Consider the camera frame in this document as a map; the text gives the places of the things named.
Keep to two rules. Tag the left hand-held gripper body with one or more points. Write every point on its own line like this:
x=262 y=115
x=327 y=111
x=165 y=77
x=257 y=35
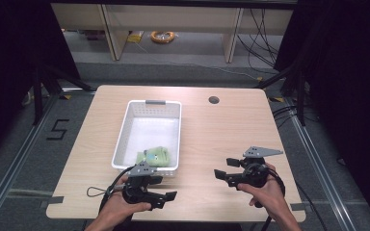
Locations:
x=141 y=170

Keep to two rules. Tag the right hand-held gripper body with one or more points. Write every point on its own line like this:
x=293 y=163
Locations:
x=257 y=173

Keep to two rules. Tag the green sock with blue print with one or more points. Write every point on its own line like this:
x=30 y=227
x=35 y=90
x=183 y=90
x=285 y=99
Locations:
x=161 y=156

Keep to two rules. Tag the white plastic basket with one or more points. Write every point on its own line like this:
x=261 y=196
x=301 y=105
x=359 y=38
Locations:
x=151 y=131

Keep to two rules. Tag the person's right hand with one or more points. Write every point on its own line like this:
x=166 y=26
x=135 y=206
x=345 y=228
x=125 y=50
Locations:
x=271 y=195

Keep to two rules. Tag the person's left hand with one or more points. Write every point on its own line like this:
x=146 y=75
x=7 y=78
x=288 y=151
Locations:
x=117 y=205

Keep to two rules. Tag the grey tape strip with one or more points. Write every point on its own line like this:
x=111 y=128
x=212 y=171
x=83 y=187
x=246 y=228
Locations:
x=56 y=200
x=298 y=207

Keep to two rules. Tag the yellow black hazard tape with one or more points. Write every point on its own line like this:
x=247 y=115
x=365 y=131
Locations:
x=277 y=99
x=65 y=97

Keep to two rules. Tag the black metal stand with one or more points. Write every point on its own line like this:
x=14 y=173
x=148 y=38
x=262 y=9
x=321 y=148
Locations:
x=38 y=96
x=301 y=96

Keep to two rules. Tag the black curtain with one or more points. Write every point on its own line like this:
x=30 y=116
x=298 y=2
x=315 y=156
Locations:
x=350 y=80
x=9 y=64

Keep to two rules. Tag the yellow packet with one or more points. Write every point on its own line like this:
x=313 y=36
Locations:
x=135 y=37

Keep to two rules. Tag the beige wooden shelf unit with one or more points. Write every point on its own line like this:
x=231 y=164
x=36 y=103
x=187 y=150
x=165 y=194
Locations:
x=173 y=17

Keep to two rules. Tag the aluminium floor rail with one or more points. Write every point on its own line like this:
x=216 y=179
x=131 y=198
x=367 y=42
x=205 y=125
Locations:
x=19 y=163
x=321 y=166

